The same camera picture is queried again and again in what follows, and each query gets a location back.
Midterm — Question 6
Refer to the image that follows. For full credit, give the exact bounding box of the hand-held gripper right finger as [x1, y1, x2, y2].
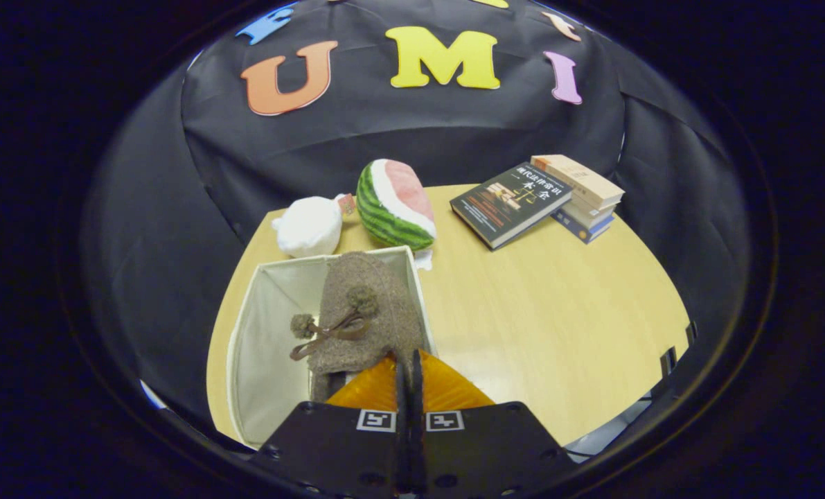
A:
[411, 349, 579, 499]

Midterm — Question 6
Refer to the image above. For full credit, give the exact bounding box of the black backdrop cloth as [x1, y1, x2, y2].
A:
[80, 0, 756, 430]

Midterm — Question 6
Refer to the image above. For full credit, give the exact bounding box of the white book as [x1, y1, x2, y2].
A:
[561, 198, 619, 224]

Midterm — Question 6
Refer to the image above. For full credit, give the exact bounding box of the watermelon slice plush toy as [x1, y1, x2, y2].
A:
[355, 159, 437, 252]

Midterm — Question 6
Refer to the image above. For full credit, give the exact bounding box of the white plush toy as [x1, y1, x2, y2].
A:
[272, 194, 355, 259]

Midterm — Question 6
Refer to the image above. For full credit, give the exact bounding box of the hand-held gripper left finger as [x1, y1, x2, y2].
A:
[248, 353, 411, 498]

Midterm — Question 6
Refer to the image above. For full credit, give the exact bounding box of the dark paperback book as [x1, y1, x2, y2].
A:
[450, 162, 574, 250]

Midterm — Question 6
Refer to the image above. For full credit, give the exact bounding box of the blue book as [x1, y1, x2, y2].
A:
[551, 209, 615, 245]

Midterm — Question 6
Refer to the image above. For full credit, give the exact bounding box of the white fabric storage box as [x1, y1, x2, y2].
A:
[227, 245, 437, 450]

